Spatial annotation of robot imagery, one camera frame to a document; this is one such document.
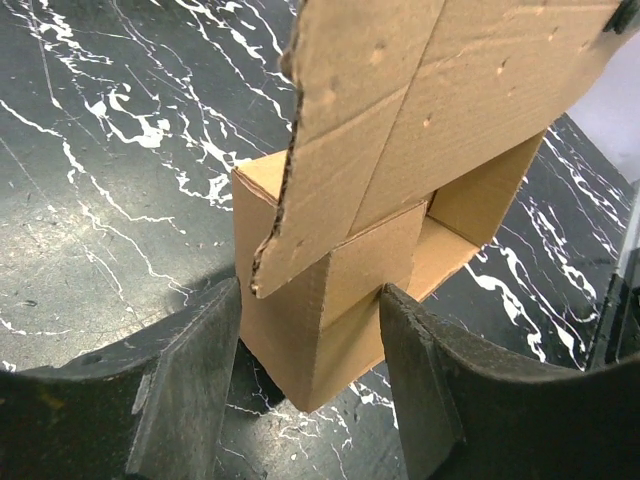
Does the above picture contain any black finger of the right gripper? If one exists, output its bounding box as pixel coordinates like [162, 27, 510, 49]
[603, 0, 640, 35]

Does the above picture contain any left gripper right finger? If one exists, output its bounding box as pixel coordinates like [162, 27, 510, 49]
[379, 284, 639, 479]

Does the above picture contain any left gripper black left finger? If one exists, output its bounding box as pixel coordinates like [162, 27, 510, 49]
[1, 278, 241, 479]

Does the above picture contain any cardboard box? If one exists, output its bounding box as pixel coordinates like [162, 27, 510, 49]
[232, 1, 639, 412]

